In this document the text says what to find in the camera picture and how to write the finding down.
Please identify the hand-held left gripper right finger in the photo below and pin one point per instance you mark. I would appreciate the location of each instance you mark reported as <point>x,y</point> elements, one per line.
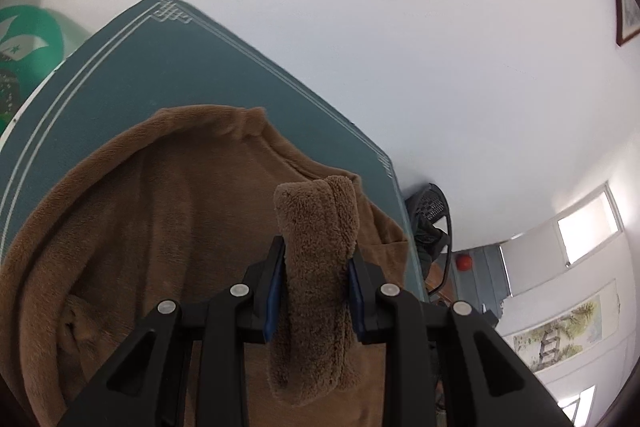
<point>356,302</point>

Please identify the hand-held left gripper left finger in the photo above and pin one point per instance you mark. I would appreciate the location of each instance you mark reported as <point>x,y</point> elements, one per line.
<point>274,302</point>

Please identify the brown fleece jacket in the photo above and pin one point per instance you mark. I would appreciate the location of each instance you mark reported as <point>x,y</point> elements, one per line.
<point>150,207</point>

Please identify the black padded jacket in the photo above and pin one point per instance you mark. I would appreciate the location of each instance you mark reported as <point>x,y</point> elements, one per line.
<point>425,252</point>

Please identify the wooden bench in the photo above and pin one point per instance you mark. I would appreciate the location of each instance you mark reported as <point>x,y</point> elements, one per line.
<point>444,279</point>

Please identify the red ball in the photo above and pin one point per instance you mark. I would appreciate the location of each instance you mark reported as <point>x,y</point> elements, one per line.
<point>463,263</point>

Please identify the black mesh metal chair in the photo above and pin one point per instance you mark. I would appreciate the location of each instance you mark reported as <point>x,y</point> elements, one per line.
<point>430,207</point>

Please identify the hanging scroll painting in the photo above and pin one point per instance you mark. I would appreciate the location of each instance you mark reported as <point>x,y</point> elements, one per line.
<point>565,327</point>

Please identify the teal mat with pale stripes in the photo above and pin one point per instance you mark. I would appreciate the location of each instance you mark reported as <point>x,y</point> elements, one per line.
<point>200,72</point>

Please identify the white framed window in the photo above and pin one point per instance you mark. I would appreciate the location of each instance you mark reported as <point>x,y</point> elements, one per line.
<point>577,404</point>

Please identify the white door with glass pane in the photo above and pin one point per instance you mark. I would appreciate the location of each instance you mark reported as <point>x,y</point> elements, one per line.
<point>590,227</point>

